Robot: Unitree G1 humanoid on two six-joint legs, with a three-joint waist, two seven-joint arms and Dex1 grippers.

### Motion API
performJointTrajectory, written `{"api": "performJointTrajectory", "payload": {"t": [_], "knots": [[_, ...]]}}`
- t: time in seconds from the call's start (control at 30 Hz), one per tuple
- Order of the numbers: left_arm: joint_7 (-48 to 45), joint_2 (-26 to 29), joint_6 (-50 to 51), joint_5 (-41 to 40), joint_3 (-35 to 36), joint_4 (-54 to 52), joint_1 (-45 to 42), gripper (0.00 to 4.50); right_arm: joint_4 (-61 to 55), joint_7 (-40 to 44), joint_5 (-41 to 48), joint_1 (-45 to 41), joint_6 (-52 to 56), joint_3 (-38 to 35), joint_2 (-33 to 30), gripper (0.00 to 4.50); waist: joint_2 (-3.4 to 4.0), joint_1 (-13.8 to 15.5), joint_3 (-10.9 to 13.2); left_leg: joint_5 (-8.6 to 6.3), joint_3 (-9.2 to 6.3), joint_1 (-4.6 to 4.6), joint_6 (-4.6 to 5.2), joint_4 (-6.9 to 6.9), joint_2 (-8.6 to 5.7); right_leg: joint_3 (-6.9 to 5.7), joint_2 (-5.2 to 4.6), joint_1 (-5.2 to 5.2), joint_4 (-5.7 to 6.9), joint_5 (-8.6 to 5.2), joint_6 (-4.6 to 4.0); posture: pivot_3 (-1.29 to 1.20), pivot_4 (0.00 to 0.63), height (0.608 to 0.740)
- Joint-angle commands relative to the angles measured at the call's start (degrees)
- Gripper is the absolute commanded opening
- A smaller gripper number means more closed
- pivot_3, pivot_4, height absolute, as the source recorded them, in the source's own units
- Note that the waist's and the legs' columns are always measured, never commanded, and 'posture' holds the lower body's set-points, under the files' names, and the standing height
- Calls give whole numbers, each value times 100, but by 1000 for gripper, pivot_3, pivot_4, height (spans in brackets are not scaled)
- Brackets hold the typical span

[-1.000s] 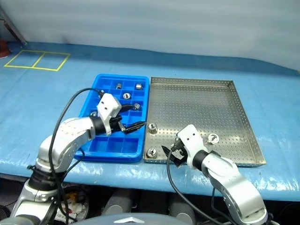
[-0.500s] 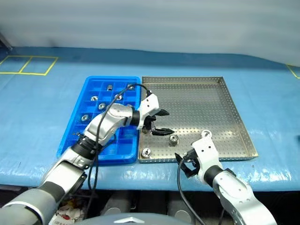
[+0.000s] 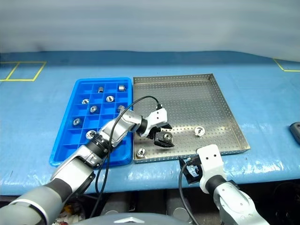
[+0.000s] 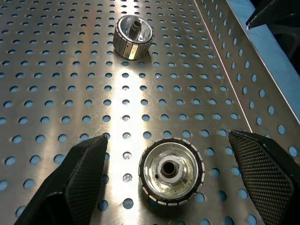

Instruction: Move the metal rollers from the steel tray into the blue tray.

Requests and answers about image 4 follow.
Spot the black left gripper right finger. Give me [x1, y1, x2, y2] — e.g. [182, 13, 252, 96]
[228, 129, 300, 225]

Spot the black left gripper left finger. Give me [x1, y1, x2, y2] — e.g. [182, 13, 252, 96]
[14, 135, 109, 225]

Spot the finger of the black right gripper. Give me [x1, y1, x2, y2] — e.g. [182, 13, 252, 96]
[246, 0, 300, 29]

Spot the metal roller with hollow hub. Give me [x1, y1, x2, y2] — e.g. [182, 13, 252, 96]
[138, 137, 206, 207]

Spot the metal roller with geared shaft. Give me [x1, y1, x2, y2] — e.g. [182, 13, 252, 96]
[112, 15, 154, 60]

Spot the perforated steel tray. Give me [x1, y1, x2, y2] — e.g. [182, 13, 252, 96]
[0, 0, 300, 225]

